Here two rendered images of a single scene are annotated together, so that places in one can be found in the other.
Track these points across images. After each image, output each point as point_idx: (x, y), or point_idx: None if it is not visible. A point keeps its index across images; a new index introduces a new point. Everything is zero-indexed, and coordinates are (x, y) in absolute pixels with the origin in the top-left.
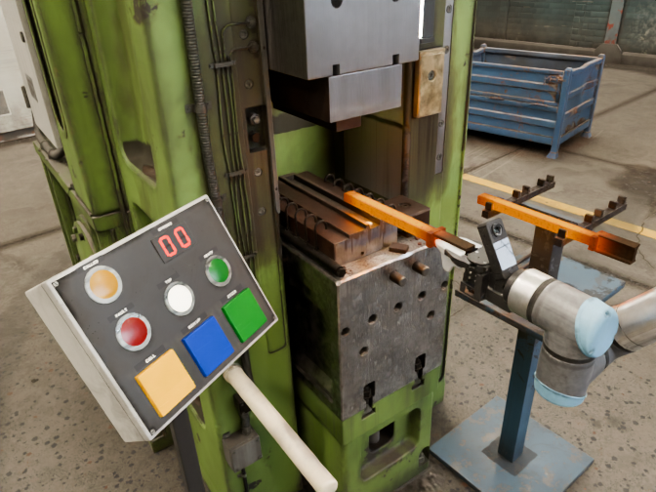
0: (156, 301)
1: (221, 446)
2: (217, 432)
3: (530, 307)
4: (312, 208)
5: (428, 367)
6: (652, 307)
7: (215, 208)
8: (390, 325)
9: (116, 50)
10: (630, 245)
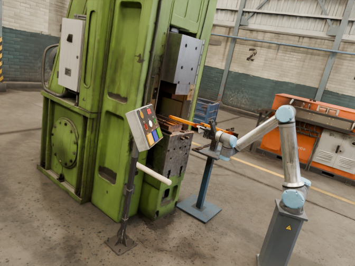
0: (147, 122)
1: (122, 188)
2: (123, 182)
3: (220, 137)
4: (159, 119)
5: (182, 171)
6: (242, 139)
7: None
8: (177, 153)
9: (114, 67)
10: (236, 133)
